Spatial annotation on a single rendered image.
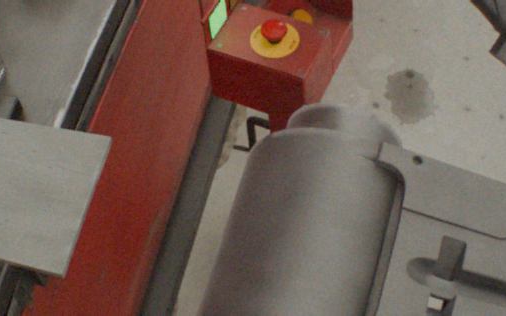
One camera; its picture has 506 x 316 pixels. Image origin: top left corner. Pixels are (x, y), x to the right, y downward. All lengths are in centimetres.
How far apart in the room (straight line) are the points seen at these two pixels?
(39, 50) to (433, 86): 126
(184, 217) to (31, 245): 112
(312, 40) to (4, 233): 60
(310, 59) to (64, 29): 36
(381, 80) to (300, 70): 100
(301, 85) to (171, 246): 79
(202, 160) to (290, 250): 193
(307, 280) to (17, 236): 79
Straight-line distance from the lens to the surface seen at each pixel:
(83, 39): 135
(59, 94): 130
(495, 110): 236
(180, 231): 210
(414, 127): 229
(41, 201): 105
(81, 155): 107
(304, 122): 30
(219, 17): 143
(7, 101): 128
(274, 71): 140
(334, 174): 28
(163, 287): 205
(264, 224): 27
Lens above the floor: 186
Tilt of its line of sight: 56 degrees down
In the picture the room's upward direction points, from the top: 7 degrees counter-clockwise
